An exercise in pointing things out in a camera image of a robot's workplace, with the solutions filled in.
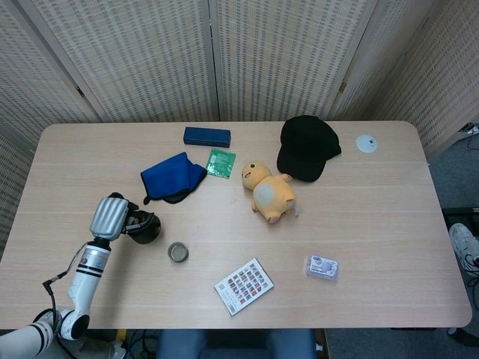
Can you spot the blue cloth with black trim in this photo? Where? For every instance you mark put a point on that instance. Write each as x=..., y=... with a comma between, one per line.
x=168, y=175

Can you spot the black baseball cap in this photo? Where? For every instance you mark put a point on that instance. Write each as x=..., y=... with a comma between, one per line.
x=305, y=146

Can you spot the black round lidded container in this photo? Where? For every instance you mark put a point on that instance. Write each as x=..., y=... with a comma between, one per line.
x=150, y=229

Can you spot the white card with stamp pictures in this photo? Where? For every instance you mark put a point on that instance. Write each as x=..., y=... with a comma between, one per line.
x=244, y=286

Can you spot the black table foot bar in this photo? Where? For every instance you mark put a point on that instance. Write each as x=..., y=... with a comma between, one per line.
x=458, y=211

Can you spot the purple tissue pack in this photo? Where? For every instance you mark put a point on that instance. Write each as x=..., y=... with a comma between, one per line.
x=321, y=267

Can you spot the blue chair seat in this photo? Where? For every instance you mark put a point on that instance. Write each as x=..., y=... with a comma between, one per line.
x=232, y=344

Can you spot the long dark blue box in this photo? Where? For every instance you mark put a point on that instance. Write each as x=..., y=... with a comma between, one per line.
x=207, y=136

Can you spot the woven wooden screen panel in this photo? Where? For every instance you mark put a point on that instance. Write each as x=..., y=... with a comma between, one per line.
x=284, y=56
x=142, y=60
x=419, y=67
x=30, y=86

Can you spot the white power strip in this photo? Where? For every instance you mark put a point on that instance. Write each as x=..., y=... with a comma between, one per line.
x=469, y=129

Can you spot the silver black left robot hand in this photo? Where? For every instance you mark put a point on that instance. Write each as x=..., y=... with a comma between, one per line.
x=108, y=218

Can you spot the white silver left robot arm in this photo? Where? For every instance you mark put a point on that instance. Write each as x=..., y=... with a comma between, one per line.
x=84, y=276

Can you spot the white round table grommet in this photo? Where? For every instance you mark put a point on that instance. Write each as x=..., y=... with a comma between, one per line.
x=366, y=144

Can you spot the small metal tin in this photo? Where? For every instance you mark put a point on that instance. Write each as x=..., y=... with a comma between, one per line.
x=178, y=252

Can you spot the yellow plush duck toy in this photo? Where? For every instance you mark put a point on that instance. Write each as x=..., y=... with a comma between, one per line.
x=267, y=192

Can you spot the green foil sachet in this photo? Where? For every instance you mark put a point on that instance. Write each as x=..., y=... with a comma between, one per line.
x=221, y=163

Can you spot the white sneaker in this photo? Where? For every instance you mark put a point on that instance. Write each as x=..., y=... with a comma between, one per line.
x=463, y=243

